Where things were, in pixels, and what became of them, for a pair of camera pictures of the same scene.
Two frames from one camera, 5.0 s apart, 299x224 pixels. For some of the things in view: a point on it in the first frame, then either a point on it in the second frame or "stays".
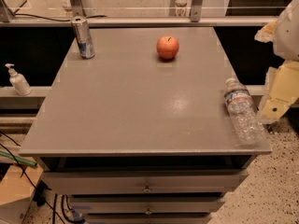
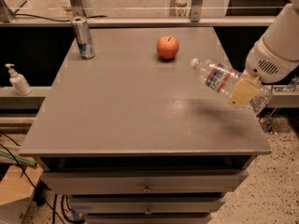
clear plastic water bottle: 240,105 → 222,78
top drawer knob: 147,189 stays
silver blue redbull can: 83,37 stays
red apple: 167,47 stays
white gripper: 288,36 → 263,61
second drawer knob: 148,212 stays
